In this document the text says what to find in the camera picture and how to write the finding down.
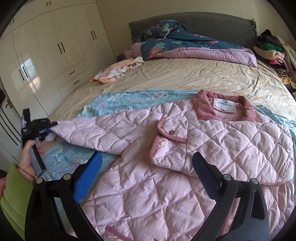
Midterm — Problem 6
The pink quilted jacket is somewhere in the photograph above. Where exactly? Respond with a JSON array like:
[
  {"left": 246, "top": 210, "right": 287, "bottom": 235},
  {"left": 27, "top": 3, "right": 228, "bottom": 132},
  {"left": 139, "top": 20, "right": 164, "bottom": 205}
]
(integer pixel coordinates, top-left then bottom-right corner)
[{"left": 52, "top": 90, "right": 294, "bottom": 240}]

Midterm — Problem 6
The green sleeve forearm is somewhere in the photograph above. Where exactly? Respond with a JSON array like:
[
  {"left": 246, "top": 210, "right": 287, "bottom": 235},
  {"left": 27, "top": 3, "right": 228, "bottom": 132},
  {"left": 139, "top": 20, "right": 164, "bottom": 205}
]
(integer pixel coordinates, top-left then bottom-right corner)
[{"left": 1, "top": 164, "right": 33, "bottom": 240}]

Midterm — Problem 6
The pile of assorted clothes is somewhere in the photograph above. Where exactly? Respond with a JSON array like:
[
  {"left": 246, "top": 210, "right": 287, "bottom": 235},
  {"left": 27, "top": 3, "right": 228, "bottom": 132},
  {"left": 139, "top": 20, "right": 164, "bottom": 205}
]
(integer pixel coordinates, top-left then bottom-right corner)
[{"left": 253, "top": 29, "right": 295, "bottom": 93}]

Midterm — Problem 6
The person's left hand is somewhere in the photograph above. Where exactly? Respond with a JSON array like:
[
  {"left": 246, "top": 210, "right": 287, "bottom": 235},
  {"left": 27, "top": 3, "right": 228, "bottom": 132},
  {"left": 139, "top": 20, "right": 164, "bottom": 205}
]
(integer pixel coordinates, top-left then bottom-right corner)
[{"left": 18, "top": 140, "right": 36, "bottom": 184}]

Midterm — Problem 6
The blue cartoon cat sheet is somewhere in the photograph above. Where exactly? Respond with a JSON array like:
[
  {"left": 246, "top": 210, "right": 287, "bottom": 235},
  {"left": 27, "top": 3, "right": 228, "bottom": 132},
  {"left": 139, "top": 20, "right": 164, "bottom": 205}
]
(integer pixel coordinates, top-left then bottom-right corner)
[{"left": 51, "top": 90, "right": 295, "bottom": 184}]

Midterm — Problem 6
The orange white small garment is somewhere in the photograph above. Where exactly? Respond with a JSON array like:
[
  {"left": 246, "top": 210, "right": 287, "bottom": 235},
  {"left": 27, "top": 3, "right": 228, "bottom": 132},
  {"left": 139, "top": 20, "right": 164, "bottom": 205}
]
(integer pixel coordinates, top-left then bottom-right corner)
[{"left": 90, "top": 57, "right": 144, "bottom": 84}]

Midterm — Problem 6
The beige bed sheet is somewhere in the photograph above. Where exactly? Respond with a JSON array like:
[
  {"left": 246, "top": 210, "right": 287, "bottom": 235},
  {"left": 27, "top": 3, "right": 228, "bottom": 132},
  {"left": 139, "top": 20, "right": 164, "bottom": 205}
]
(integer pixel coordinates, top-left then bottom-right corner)
[{"left": 50, "top": 58, "right": 295, "bottom": 121}]

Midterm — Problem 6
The dark floral pink quilt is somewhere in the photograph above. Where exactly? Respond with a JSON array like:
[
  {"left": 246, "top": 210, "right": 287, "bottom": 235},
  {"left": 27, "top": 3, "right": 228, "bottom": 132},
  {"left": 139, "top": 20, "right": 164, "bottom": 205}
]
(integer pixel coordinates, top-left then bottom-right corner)
[{"left": 124, "top": 20, "right": 257, "bottom": 67}]

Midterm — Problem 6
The dark grey headboard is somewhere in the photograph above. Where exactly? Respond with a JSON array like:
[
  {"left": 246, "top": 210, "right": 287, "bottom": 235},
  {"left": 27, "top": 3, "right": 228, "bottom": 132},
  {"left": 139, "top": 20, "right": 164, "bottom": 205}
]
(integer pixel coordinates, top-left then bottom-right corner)
[{"left": 128, "top": 12, "right": 257, "bottom": 50}]

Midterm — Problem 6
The cream wardrobe with black handles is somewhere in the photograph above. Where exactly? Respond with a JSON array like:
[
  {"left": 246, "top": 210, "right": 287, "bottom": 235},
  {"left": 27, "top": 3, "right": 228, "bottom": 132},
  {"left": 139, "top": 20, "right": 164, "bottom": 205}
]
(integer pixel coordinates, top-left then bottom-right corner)
[{"left": 0, "top": 0, "right": 117, "bottom": 163}]

